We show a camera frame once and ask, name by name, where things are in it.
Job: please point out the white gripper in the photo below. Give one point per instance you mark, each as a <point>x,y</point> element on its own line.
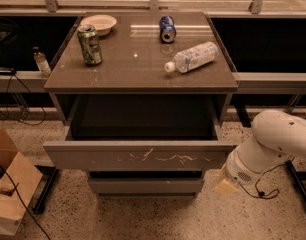
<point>238,171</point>

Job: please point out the grey top drawer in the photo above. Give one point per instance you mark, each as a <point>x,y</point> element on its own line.
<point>138,132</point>

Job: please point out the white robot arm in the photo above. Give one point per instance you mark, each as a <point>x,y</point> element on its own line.
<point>276,137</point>

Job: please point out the grey drawer cabinet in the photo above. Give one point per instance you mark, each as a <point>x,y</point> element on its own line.
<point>133,63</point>

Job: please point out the black metal stand base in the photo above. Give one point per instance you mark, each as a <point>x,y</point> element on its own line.
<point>298,178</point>

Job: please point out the clear plastic water bottle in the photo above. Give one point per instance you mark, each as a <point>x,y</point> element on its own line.
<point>192,58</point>

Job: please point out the blue soda can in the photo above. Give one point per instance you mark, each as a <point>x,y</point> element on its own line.
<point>167,29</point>

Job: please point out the black metal floor bar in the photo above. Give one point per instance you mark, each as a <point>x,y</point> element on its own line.
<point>49,177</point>

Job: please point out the green soda can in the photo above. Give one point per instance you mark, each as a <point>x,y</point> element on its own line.
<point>88,39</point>

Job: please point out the white paper bowl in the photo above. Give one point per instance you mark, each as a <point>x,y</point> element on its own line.
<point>103,24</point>

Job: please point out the cardboard box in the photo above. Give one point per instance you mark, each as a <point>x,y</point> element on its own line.
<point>19,179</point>

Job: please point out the small glass bottle on ledge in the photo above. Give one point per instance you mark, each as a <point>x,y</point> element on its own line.
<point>41,62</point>

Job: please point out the black device on ledge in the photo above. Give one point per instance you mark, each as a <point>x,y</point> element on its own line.
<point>7,71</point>

